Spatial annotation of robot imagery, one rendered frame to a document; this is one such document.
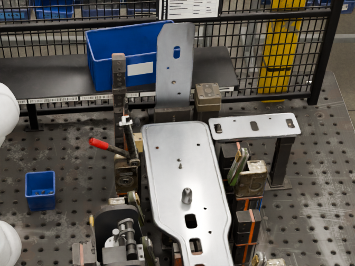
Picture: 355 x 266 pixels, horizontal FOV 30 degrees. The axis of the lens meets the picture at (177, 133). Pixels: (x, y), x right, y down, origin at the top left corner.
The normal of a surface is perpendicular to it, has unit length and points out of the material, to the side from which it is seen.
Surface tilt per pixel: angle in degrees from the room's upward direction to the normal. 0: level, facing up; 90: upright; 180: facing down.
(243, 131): 0
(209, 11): 90
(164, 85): 90
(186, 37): 90
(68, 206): 0
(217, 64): 0
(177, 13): 90
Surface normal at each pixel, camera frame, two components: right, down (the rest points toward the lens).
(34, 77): 0.04, -0.71
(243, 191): 0.15, 0.70
